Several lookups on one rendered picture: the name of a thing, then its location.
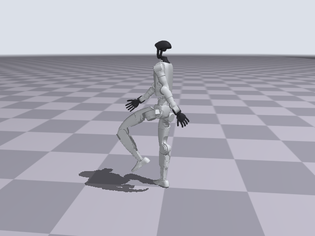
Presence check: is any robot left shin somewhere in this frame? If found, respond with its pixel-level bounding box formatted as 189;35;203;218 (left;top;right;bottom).
116;129;142;163

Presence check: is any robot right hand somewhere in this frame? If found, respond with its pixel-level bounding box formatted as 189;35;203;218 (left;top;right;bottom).
125;96;145;112

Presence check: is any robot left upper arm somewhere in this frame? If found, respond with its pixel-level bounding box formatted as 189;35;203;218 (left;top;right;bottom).
154;63;169;95

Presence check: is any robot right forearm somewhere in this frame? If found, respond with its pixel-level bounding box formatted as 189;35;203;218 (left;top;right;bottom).
139;87;155;102

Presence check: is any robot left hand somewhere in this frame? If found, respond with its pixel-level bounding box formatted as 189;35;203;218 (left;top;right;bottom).
172;109;189;127

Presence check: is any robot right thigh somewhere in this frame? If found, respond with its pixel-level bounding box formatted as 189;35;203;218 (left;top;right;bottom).
158;111;175;154

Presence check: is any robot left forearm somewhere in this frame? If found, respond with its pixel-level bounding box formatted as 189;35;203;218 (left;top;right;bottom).
161;87;180;113

